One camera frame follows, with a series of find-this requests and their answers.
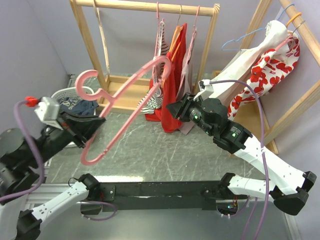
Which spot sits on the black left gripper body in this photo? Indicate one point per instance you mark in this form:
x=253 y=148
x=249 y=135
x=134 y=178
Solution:
x=53 y=140

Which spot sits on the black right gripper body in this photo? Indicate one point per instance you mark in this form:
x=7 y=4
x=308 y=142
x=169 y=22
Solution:
x=193 y=112

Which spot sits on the red white striped top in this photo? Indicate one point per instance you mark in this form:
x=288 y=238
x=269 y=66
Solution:
x=156 y=100

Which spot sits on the navy blue printed top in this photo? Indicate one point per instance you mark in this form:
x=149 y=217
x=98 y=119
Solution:
x=77 y=106

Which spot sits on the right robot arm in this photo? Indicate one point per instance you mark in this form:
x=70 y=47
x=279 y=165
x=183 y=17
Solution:
x=285 y=186

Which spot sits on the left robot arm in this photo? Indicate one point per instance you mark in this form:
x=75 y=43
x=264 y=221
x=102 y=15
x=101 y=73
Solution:
x=21 y=166

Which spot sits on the mauve pink top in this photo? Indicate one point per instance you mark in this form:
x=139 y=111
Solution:
x=187 y=75

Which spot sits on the orange hanger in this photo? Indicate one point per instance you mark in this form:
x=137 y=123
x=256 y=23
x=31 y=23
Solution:
x=174 y=46

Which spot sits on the orange hanger hook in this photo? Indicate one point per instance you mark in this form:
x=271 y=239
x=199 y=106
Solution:
x=293 y=18

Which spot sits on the white perforated plastic basket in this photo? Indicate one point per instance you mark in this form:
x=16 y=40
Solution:
x=70 y=92

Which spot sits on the wooden clothes rack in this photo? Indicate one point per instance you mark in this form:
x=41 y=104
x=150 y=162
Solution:
x=302 y=137
x=105 y=82

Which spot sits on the white garment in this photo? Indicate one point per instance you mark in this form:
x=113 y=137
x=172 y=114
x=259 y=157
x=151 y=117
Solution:
x=238 y=68

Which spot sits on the black base bar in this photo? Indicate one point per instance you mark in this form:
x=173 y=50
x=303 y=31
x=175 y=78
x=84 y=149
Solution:
x=163 y=195

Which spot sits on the red floral white dress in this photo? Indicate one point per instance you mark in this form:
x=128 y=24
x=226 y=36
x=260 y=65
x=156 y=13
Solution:
x=273 y=66

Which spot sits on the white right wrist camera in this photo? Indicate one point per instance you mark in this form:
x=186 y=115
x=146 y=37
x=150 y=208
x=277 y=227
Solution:
x=205 y=88

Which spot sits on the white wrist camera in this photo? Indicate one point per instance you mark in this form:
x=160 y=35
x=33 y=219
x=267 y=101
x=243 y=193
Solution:
x=46 y=109
x=205 y=88

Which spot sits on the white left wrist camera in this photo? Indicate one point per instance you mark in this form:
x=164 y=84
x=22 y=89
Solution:
x=46 y=109

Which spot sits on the blue wire hanger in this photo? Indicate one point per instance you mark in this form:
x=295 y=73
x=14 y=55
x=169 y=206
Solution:
x=240 y=37

